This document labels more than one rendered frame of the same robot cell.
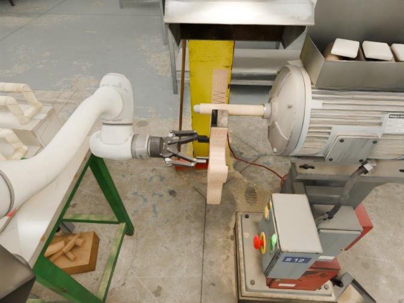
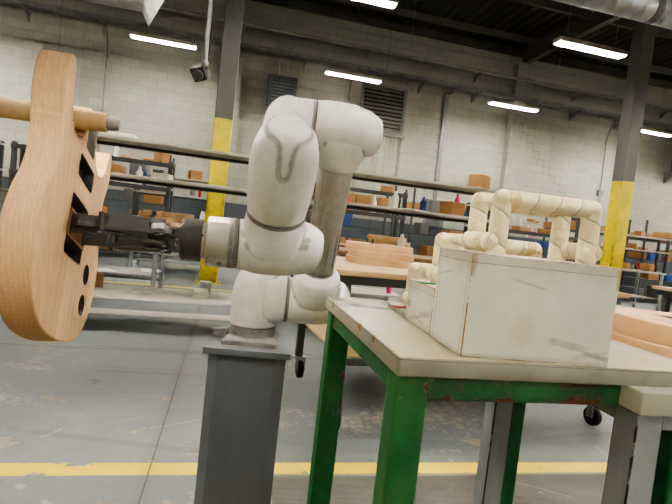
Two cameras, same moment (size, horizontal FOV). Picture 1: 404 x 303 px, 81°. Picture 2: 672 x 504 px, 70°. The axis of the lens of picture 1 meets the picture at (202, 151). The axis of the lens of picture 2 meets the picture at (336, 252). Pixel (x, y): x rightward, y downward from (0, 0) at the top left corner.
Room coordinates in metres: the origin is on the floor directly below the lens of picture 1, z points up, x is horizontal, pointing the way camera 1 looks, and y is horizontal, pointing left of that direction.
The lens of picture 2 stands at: (1.47, 0.17, 1.12)
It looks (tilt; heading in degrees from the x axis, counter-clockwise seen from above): 3 degrees down; 164
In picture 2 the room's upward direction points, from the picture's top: 6 degrees clockwise
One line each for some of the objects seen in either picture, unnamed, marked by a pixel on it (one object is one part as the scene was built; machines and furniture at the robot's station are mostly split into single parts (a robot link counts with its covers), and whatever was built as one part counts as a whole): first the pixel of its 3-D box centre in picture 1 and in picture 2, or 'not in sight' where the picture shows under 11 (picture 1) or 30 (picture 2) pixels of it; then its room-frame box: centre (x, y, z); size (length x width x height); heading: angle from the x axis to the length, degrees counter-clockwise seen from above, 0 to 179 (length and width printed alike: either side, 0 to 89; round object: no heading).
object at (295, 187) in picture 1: (302, 211); not in sight; (0.37, -0.31, 1.02); 0.19 x 0.04 x 0.04; 177
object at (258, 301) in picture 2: not in sight; (259, 292); (-0.16, 0.38, 0.87); 0.18 x 0.16 x 0.22; 82
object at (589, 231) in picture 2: not in sight; (588, 237); (0.79, 0.82, 1.15); 0.03 x 0.03 x 0.09
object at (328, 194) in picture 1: (324, 194); not in sight; (0.43, -0.39, 1.02); 0.13 x 0.04 x 0.04; 87
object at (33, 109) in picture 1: (31, 111); (479, 240); (0.73, 0.64, 1.12); 0.11 x 0.03 x 0.03; 174
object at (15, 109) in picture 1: (17, 112); (477, 225); (0.69, 0.66, 1.15); 0.03 x 0.03 x 0.09
